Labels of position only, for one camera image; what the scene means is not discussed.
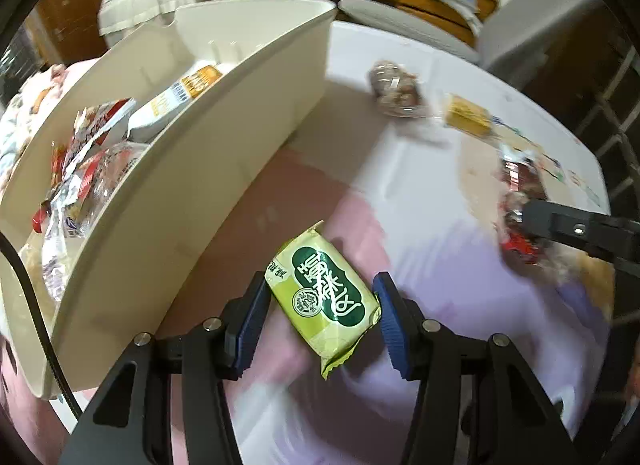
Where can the metal bed rail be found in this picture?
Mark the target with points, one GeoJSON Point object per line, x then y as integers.
{"type": "Point", "coordinates": [610, 126]}

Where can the grey office chair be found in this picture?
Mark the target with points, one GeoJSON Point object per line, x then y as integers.
{"type": "Point", "coordinates": [513, 44]}

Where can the white orange snack bar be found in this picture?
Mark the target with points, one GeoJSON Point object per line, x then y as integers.
{"type": "Point", "coordinates": [154, 116]}

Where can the yellow small cake packet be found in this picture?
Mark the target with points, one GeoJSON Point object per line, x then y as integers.
{"type": "Point", "coordinates": [466, 116]}

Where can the cartoon printed bed sheet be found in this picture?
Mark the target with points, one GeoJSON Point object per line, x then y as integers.
{"type": "Point", "coordinates": [421, 204]}

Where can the green mung bean cake packet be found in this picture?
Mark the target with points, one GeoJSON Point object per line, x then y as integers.
{"type": "Point", "coordinates": [324, 298]}

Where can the red date walnut snack packet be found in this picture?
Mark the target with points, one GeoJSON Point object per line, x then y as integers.
{"type": "Point", "coordinates": [524, 251]}

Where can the brown nut cluster bag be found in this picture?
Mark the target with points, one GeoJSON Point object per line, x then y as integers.
{"type": "Point", "coordinates": [397, 91]}

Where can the clear wrapped cracker pack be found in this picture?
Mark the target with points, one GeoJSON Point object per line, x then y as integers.
{"type": "Point", "coordinates": [49, 256]}

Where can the red white large snack bag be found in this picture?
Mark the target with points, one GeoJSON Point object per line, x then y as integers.
{"type": "Point", "coordinates": [94, 129]}

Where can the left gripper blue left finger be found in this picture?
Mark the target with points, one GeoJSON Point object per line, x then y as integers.
{"type": "Point", "coordinates": [244, 325]}

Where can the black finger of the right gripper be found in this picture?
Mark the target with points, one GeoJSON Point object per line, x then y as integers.
{"type": "Point", "coordinates": [611, 239]}

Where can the white plastic storage bin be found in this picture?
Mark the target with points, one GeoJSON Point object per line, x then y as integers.
{"type": "Point", "coordinates": [161, 217]}

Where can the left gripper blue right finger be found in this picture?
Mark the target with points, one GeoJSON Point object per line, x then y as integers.
{"type": "Point", "coordinates": [400, 327]}

